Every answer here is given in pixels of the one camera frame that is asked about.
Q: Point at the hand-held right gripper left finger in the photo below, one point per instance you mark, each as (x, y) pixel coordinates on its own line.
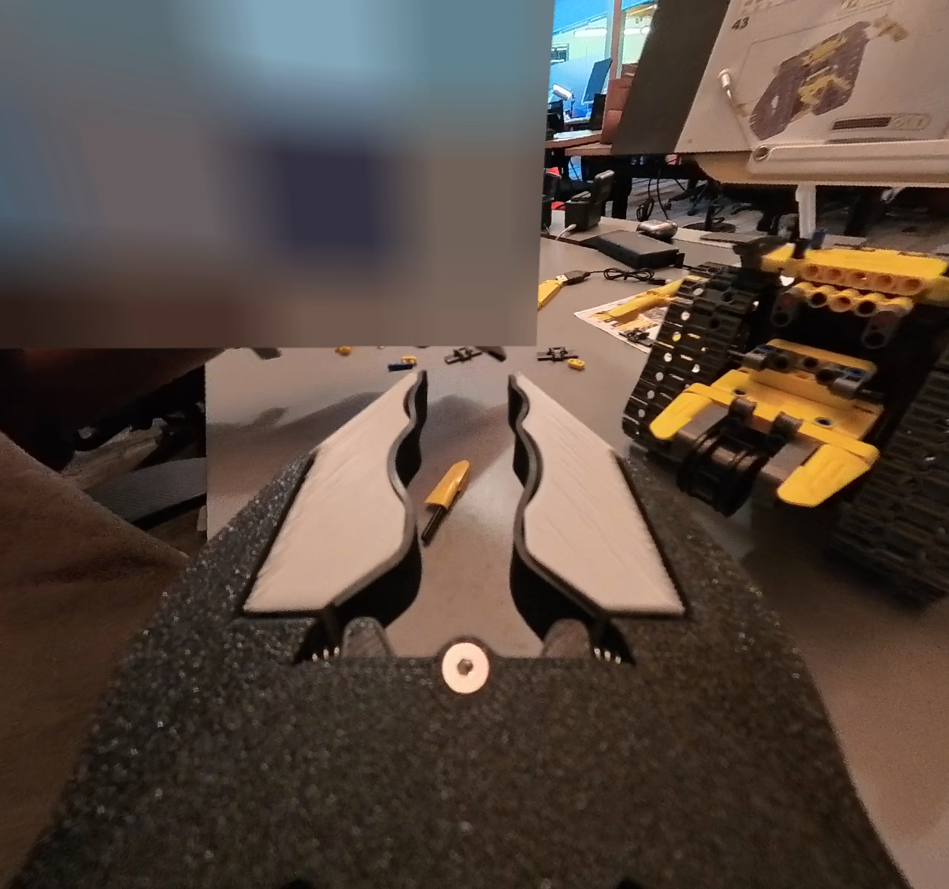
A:
(326, 533)

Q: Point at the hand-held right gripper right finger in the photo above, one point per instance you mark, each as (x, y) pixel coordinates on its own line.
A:
(600, 533)

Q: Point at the yellow plastic toy piece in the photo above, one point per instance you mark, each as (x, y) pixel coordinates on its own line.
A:
(447, 481)

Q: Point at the black toy track link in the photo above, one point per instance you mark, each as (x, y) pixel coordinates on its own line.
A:
(556, 354)
(463, 354)

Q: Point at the black office chair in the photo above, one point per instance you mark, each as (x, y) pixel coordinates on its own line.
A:
(148, 489)

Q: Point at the small blue yellow toy piece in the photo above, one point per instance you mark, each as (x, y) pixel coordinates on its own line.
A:
(404, 364)

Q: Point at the yellow black tracked toy vehicle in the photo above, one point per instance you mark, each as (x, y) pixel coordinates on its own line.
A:
(778, 400)

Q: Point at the instruction booklet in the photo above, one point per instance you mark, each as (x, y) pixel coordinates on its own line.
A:
(630, 307)

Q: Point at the long yellow toy block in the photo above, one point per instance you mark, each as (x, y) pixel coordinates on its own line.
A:
(547, 290)

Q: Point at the person's brown shirt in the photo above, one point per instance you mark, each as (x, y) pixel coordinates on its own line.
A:
(74, 570)

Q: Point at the black box device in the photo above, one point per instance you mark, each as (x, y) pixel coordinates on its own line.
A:
(637, 248)

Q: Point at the grey rounded device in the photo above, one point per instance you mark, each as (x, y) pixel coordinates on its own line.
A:
(656, 228)

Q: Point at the black battery charger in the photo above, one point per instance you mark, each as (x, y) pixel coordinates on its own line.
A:
(589, 207)

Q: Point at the brown top office desk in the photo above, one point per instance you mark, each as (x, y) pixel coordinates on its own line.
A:
(578, 139)

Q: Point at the white stand base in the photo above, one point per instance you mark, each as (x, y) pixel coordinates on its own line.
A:
(852, 162)

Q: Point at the dark grey panel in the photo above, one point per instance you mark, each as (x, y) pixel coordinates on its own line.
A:
(652, 51)

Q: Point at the open instruction manual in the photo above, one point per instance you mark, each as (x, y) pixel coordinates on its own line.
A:
(815, 51)

